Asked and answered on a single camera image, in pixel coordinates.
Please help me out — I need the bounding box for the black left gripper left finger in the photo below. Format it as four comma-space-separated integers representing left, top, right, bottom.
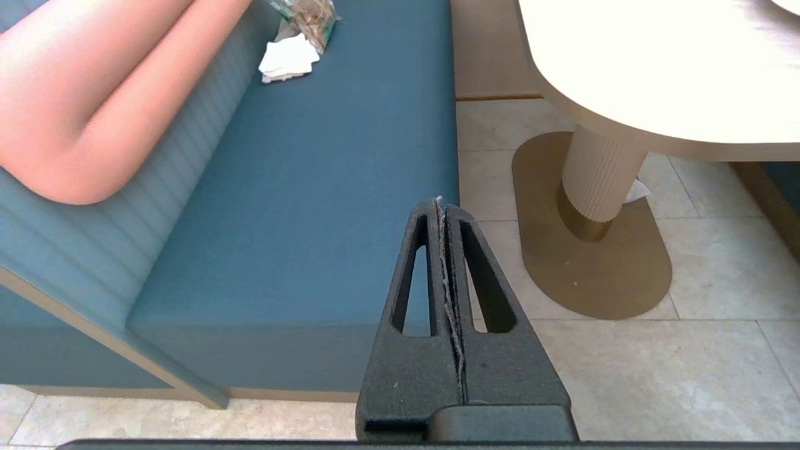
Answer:
355, 197, 466, 442

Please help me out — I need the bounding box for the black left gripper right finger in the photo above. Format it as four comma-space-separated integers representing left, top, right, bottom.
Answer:
442, 202, 571, 408

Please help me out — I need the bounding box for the teal bench with snack packet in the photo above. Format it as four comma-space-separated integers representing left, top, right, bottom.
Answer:
0, 0, 461, 410

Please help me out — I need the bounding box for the white napkin stack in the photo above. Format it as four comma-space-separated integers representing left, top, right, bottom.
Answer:
258, 32, 321, 84

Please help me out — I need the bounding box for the long folded pink bolster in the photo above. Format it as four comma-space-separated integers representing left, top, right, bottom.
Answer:
0, 0, 254, 206

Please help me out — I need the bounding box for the brass table base plate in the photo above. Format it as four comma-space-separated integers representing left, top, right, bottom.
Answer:
512, 131, 673, 321

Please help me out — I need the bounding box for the ribbed table pedestal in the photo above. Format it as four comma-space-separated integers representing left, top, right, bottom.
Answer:
556, 124, 651, 243

